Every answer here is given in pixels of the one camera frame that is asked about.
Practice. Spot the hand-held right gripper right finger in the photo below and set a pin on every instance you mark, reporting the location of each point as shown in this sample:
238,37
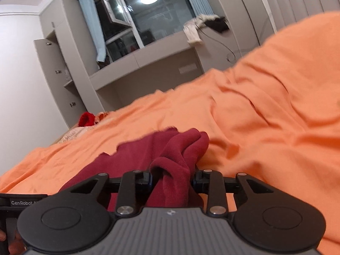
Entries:
198,185

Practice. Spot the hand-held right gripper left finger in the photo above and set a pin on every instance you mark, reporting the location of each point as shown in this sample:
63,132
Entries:
145,183

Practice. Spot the dark red knit garment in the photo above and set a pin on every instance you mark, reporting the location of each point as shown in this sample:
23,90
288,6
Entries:
172,148

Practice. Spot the person's left hand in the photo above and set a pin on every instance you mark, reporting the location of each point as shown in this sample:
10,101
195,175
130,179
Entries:
19,245

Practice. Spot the bright red cloth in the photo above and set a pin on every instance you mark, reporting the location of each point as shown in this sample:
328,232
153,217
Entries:
86,119

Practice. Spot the orange bed sheet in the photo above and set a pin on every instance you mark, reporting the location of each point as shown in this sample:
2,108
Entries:
265,98

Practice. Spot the grey cabinet door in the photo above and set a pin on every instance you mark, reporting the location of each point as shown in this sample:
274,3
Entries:
53,85

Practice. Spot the grey built-in desk unit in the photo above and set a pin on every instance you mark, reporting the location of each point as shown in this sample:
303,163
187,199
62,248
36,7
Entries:
159,58

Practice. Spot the white cloth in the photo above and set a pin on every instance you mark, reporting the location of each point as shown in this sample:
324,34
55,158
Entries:
192,32

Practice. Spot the black pouch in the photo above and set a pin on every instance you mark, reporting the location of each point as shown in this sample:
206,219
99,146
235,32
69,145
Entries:
219,24

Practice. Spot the large window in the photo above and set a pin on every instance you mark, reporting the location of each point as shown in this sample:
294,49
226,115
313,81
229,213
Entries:
159,18

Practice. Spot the grey wardrobe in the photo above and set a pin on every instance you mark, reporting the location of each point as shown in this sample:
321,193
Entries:
239,10

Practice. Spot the open window sash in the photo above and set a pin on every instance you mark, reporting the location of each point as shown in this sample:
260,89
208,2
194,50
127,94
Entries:
111,2

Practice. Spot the grey padded headboard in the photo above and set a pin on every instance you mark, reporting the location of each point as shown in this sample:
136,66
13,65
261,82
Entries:
292,2

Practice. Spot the wall socket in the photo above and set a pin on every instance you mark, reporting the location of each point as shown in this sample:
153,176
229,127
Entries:
187,69

